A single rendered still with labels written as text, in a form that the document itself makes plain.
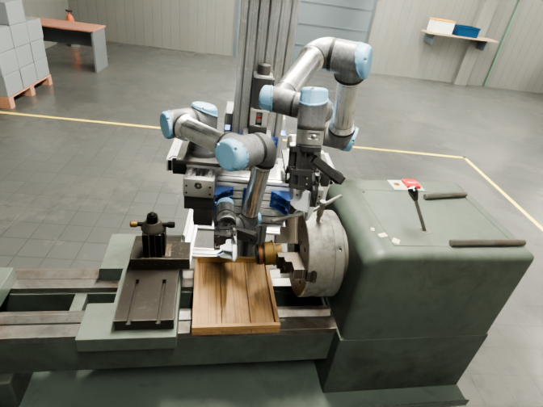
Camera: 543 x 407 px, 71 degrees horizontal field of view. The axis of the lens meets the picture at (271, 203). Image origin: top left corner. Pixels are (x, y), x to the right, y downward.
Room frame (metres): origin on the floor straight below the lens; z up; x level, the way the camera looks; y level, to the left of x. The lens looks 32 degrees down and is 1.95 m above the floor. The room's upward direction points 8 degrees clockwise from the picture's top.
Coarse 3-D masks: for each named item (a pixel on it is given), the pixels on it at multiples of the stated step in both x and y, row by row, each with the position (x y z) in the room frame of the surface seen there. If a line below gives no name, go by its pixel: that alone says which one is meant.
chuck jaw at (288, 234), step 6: (288, 222) 1.13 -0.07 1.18; (294, 222) 1.13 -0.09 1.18; (282, 228) 1.11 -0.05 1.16; (288, 228) 1.12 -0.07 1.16; (294, 228) 1.12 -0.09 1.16; (282, 234) 1.10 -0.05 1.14; (288, 234) 1.10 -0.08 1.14; (294, 234) 1.11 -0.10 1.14; (276, 240) 1.08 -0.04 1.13; (282, 240) 1.08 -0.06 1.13; (288, 240) 1.09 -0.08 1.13; (294, 240) 1.09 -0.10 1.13
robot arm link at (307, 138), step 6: (300, 132) 0.96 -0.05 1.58; (306, 132) 0.95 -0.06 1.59; (312, 132) 0.95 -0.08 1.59; (318, 132) 0.96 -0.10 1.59; (300, 138) 0.96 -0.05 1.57; (306, 138) 0.95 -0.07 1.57; (312, 138) 0.95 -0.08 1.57; (318, 138) 0.95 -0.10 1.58; (300, 144) 0.95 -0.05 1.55; (306, 144) 0.94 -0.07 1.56; (312, 144) 0.94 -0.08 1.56; (318, 144) 0.95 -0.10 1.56
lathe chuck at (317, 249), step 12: (300, 216) 1.13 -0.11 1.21; (312, 216) 1.09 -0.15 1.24; (324, 216) 1.10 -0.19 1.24; (300, 228) 1.10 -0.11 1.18; (312, 228) 1.04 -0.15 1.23; (324, 228) 1.05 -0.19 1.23; (300, 240) 1.07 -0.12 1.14; (312, 240) 1.00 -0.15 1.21; (324, 240) 1.01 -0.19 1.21; (300, 252) 1.05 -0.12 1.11; (312, 252) 0.97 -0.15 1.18; (324, 252) 0.98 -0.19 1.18; (312, 264) 0.95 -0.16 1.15; (324, 264) 0.96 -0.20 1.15; (324, 276) 0.95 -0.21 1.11; (300, 288) 0.97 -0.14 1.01; (312, 288) 0.94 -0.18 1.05; (324, 288) 0.95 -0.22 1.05
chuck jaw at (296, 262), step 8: (280, 256) 1.02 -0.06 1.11; (288, 256) 1.02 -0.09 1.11; (296, 256) 1.03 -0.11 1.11; (280, 264) 1.01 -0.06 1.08; (288, 264) 0.99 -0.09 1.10; (296, 264) 0.98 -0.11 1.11; (304, 264) 0.99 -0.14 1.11; (296, 272) 0.95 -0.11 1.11; (304, 272) 0.95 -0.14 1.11; (312, 272) 0.95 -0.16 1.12; (312, 280) 0.94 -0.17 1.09
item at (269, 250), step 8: (272, 240) 1.08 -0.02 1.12; (256, 248) 1.04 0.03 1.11; (264, 248) 1.04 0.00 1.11; (272, 248) 1.04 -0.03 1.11; (280, 248) 1.06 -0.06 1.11; (256, 256) 1.07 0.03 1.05; (264, 256) 1.03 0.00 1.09; (272, 256) 1.03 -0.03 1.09; (264, 264) 1.04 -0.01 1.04; (272, 264) 1.03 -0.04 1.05
